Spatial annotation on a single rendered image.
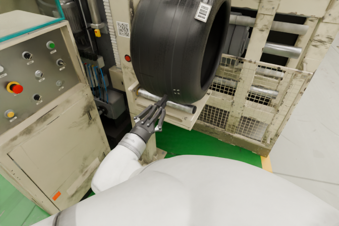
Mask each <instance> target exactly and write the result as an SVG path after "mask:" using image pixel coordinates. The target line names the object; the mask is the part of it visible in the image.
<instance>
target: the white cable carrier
mask: <svg viewBox="0 0 339 226"><path fill-rule="evenodd" d="M103 1H104V5H105V6H104V8H105V12H106V15H107V17H106V18H107V21H108V25H109V26H108V27H109V31H110V32H109V33H110V36H111V40H112V41H111V42H112V45H113V46H112V47H113V50H114V55H115V61H116V66H117V67H119V68H121V62H120V56H119V52H118V46H117V41H116V36H115V30H114V24H113V20H112V15H111V10H110V4H109V0H103Z"/></svg>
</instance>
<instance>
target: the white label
mask: <svg viewBox="0 0 339 226"><path fill-rule="evenodd" d="M211 7H212V6H210V5H208V4H205V3H202V2H200V5H199V8H198V10H197V13H196V16H195V19H198V20H201V21H203V22H206V20H207V18H208V15H209V12H210V9H211Z"/></svg>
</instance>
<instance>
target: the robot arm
mask: <svg viewBox="0 0 339 226"><path fill-rule="evenodd" d="M167 101H168V95H166V94H165V95H164V96H163V97H162V99H161V100H159V101H158V102H157V103H155V104H154V105H152V104H150V105H149V106H148V107H147V108H146V109H145V110H143V111H142V112H141V113H139V114H138V115H137V116H135V117H133V119H134V122H135V126H134V127H133V128H132V130H131V131H130V132H129V133H127V134H126V135H125V136H124V137H123V138H122V140H121V141H120V142H119V143H118V145H117V146H116V147H115V148H114V149H113V150H112V151H110V153H109V154H108V155H107V156H106V157H105V158H104V160H103V161H102V163H101V164H100V166H99V167H98V169H97V171H96V173H95V174H94V176H93V179H92V181H91V189H92V191H93V192H94V193H95V195H93V196H91V197H89V198H87V199H85V200H82V201H80V202H78V203H76V204H74V205H72V206H70V207H68V208H66V209H64V210H62V211H60V212H58V213H56V214H54V215H52V216H50V217H48V218H45V219H43V220H41V221H39V222H37V223H35V224H33V225H30V226H339V210H337V209H335V208H334V207H332V206H331V205H329V204H327V203H326V202H324V201H323V200H321V199H320V198H318V197H316V196H315V195H313V194H312V193H310V192H308V191H306V190H304V189H302V188H301V187H299V186H297V185H295V184H293V183H291V182H289V181H288V180H286V179H284V178H281V177H279V176H277V175H275V174H272V173H270V172H268V171H266V170H264V169H261V168H259V167H256V166H253V165H250V164H247V163H245V162H241V161H237V160H232V159H227V158H221V157H214V156H204V155H179V156H175V157H171V158H165V159H160V160H157V161H154V162H152V163H150V164H149V165H147V166H144V167H143V166H142V165H141V164H140V163H139V162H138V159H139V158H140V156H141V155H142V153H143V152H144V150H145V148H146V143H147V142H148V140H149V139H150V137H151V135H152V134H154V133H155V132H156V131H159V132H162V124H163V121H164V118H165V115H166V111H165V109H164V108H165V107H166V102H167ZM157 109H158V110H157ZM155 112H156V113H155ZM159 116H160V119H159V122H158V125H157V126H156V128H155V126H154V125H155V122H156V121H157V119H158V118H159ZM143 118H144V119H143Z"/></svg>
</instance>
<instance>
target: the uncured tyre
mask: <svg viewBox="0 0 339 226"><path fill-rule="evenodd" d="M200 2H202V3H205V4H208V5H210V6H212V7H211V9H210V12H209V15H208V18H207V20H206V22H203V21H201V20H198V19H195V16H196V13H197V10H198V8H199V5H200ZM230 14H231V0H139V3H138V5H137V7H136V10H135V14H134V17H133V22H132V27H131V34H130V57H131V63H132V67H133V70H134V72H135V75H136V77H137V80H138V82H139V84H140V85H141V86H142V87H143V88H144V89H145V90H146V91H148V92H149V93H151V94H153V95H156V96H159V97H163V96H164V95H165V94H166V95H168V99H169V100H171V101H174V102H177V103H180V104H193V103H195V102H197V101H199V100H201V99H202V98H203V97H204V96H205V94H206V93H207V91H208V89H209V87H210V85H211V83H212V81H213V79H214V76H215V74H216V71H217V68H218V65H219V63H220V59H221V56H222V53H223V49H224V45H225V41H226V38H227V33H228V27H229V21H230ZM140 73H143V74H140ZM144 74H146V75H144ZM148 75H150V76H153V77H150V76H148ZM173 88H174V89H180V92H181V95H176V94H174V93H173Z"/></svg>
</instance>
